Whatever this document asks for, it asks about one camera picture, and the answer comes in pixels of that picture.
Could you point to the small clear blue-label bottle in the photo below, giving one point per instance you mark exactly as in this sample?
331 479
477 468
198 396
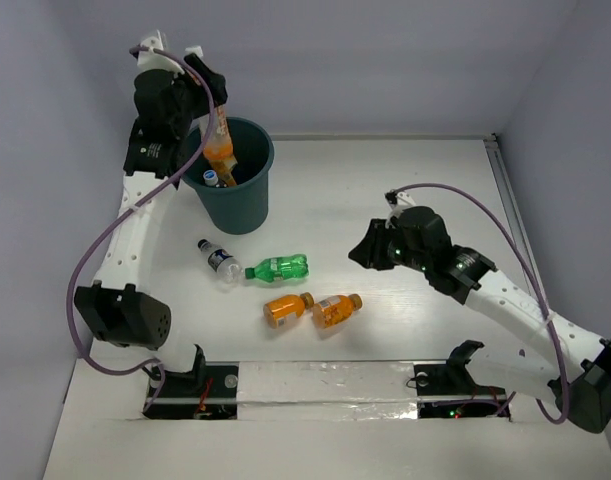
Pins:
226 266

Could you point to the clear plastic bottle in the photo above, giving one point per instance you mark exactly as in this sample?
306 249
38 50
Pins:
212 180

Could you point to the dark teal plastic bin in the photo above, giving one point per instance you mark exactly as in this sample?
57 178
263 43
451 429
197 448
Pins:
243 208

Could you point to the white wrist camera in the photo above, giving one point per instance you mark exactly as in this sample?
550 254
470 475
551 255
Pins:
398 201
147 54

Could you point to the small orange patterned bottle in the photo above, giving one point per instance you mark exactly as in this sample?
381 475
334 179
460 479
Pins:
334 310

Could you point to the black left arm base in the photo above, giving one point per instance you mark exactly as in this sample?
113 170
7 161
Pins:
208 391

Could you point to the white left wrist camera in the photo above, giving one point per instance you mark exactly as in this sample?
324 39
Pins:
147 54

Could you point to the small orange juice bottle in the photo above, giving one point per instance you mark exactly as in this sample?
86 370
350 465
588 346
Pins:
283 310

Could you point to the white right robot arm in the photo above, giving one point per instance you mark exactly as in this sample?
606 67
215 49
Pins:
571 368

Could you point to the green plastic bottle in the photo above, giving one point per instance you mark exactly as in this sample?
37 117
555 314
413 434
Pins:
279 268

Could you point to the long orange label bottle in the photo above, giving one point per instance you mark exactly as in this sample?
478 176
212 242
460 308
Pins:
219 150

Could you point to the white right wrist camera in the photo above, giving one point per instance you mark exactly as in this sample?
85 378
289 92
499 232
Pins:
398 201

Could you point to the orange blue label bottle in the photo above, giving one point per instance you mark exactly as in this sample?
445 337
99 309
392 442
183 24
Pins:
225 178

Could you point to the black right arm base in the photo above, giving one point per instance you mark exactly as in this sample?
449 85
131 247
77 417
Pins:
445 389

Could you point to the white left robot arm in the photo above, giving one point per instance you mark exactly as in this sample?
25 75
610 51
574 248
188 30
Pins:
118 307

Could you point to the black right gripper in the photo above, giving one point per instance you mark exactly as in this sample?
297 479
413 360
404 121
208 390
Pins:
369 250

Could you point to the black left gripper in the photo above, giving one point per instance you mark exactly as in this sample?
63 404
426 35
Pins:
208 86

